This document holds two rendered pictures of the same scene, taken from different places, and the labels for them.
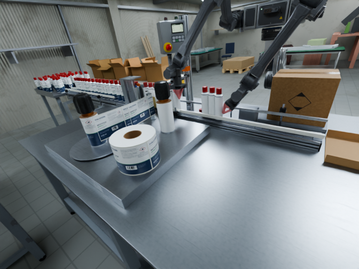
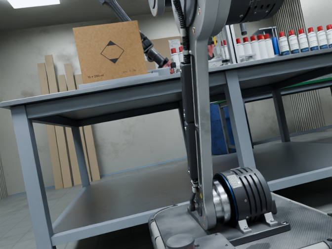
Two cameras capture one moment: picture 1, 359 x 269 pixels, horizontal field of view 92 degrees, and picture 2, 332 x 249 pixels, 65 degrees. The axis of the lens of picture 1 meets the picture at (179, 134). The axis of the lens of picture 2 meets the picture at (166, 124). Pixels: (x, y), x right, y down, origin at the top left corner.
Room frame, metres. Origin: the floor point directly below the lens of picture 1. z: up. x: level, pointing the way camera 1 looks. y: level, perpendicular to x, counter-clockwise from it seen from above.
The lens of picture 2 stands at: (2.03, -1.64, 0.59)
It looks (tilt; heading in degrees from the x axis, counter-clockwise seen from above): 1 degrees up; 131
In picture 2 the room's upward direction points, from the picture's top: 11 degrees counter-clockwise
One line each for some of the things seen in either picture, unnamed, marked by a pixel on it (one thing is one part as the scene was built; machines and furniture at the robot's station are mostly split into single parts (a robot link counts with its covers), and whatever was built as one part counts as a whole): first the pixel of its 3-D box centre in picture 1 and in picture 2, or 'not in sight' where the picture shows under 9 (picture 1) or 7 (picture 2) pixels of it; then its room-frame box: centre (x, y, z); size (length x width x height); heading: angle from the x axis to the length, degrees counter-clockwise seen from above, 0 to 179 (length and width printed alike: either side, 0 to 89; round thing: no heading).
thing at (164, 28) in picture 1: (172, 37); not in sight; (1.35, -0.03, 1.38); 0.17 x 0.10 x 0.19; 105
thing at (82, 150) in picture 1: (99, 143); not in sight; (0.87, 0.46, 0.89); 0.31 x 0.31 x 0.01
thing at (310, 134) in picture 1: (217, 117); not in sight; (1.00, -0.25, 0.91); 1.07 x 0.01 x 0.02; 50
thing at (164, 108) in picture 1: (164, 107); not in sight; (0.95, 0.07, 1.03); 0.09 x 0.09 x 0.30
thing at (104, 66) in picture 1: (110, 69); not in sight; (3.86, 1.25, 0.97); 0.46 x 0.44 x 0.37; 56
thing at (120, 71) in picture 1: (125, 69); not in sight; (3.58, 0.89, 0.97); 0.45 x 0.44 x 0.37; 144
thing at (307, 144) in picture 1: (184, 115); not in sight; (1.22, -0.06, 0.85); 1.65 x 0.11 x 0.05; 50
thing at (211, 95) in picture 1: (212, 102); (184, 62); (1.07, -0.24, 0.98); 0.05 x 0.05 x 0.20
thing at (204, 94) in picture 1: (205, 101); not in sight; (1.11, -0.20, 0.98); 0.05 x 0.05 x 0.20
